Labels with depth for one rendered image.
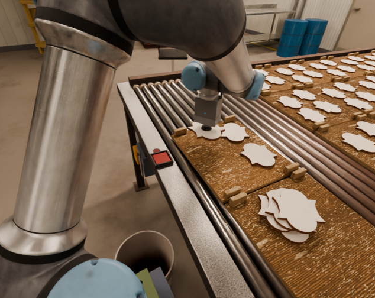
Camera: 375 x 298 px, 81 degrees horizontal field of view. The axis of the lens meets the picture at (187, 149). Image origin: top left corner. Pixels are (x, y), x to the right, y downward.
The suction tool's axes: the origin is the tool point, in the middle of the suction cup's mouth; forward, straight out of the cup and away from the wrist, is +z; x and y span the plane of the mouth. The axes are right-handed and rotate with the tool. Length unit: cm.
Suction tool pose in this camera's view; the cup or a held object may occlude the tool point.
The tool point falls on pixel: (206, 130)
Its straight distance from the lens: 88.0
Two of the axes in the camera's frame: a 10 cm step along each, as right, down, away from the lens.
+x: -4.3, 5.5, -7.1
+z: -0.2, 7.8, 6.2
